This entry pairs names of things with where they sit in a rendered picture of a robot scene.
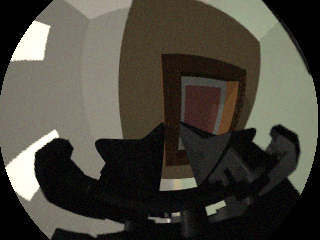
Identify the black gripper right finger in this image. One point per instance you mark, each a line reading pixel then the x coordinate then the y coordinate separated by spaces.
pixel 205 151

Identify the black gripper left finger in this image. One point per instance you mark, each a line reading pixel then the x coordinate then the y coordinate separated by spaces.
pixel 148 150

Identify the dark brown picture frame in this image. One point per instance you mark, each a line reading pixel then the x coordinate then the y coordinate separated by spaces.
pixel 202 92

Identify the brown flat square board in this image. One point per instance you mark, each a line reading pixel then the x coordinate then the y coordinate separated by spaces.
pixel 177 26

